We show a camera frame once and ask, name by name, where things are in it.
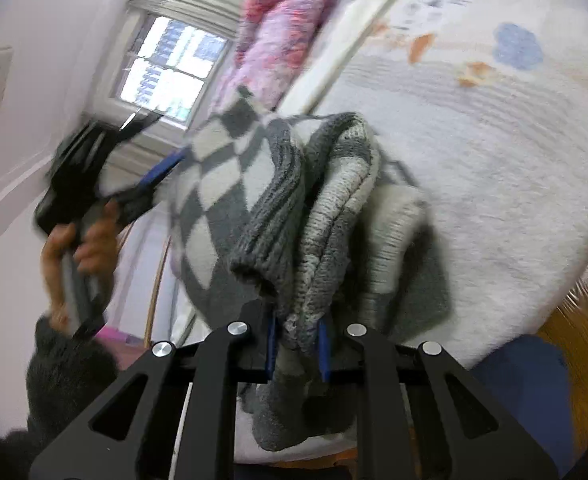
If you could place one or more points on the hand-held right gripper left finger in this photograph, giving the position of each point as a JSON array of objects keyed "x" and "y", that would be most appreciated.
[{"x": 270, "y": 350}]

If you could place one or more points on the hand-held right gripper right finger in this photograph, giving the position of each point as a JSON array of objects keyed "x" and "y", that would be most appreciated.
[{"x": 325, "y": 355}]

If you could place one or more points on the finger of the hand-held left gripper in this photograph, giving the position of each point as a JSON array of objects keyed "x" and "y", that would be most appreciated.
[
  {"x": 139, "y": 125},
  {"x": 159, "y": 172}
]

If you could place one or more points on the grey white checkered cardigan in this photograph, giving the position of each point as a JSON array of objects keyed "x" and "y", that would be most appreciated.
[{"x": 224, "y": 170}]

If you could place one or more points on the person's left forearm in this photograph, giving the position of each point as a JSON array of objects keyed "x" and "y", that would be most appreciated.
[{"x": 69, "y": 380}]

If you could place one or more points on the person's left hand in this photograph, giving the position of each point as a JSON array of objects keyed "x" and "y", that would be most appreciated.
[{"x": 96, "y": 250}]

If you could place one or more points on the barred window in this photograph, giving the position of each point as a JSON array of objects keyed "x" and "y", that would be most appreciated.
[{"x": 169, "y": 65}]

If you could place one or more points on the purple floral quilt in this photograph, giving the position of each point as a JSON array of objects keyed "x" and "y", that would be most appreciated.
[{"x": 284, "y": 30}]

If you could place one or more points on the person's blue pants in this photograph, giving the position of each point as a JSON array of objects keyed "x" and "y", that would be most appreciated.
[{"x": 523, "y": 390}]

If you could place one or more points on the white cloth strip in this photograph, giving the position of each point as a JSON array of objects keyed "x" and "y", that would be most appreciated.
[{"x": 349, "y": 40}]

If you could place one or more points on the printed white bed sheet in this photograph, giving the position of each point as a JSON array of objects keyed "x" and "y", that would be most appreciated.
[{"x": 498, "y": 150}]

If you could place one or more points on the wooden double wall barre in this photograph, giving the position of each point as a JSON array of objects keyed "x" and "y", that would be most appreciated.
[{"x": 155, "y": 285}]

